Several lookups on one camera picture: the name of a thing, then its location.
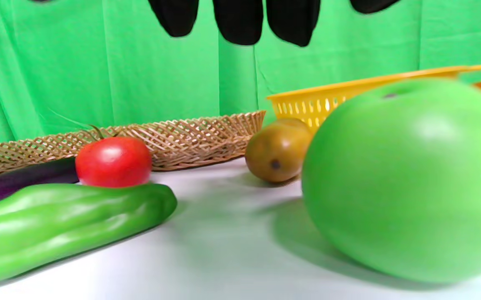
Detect green background cloth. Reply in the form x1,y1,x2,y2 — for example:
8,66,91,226
0,0,481,147

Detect red tomato object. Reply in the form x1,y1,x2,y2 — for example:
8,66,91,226
75,137,153,188

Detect purple eggplant object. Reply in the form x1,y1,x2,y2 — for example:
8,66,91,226
0,157,79,210

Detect person's right hand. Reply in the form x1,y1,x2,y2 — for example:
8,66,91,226
149,0,401,47

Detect green apple object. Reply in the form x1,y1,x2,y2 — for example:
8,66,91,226
302,78,481,284

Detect brown pear object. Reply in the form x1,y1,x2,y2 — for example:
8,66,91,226
245,118,314,184

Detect round wicker basket container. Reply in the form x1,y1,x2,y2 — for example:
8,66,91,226
0,110,266,178

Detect long green pepper object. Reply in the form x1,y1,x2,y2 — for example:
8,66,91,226
0,182,178,287

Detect yellow plastic basket container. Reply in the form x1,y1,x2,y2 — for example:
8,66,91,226
267,64,481,134

